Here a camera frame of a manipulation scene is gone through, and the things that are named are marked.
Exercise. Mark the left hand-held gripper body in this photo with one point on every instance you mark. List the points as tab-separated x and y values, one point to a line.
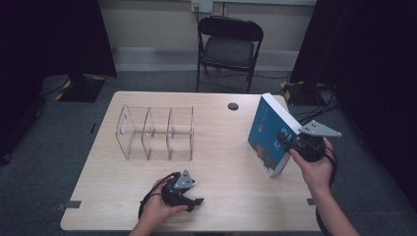
175	193

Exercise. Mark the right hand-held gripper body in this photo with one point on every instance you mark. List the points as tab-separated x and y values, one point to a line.
309	147

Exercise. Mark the blue book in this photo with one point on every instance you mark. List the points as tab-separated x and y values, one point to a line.
266	131

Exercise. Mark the clear acrylic file rack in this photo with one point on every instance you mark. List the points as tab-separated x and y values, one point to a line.
170	131

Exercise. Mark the person's left hand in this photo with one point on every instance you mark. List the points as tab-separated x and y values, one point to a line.
155	209

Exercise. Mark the person's right hand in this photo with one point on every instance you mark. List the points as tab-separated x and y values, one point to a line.
316	173

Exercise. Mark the grey tape strip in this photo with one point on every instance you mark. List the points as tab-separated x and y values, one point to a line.
310	202
70	205

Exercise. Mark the black table grommet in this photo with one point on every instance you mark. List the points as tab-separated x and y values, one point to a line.
233	106

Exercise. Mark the black folding chair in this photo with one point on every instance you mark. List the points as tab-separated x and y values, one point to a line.
227	50

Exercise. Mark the black curtain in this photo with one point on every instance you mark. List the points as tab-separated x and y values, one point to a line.
373	65
49	36

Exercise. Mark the white wall outlet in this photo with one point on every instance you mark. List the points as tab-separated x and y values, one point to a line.
202	5

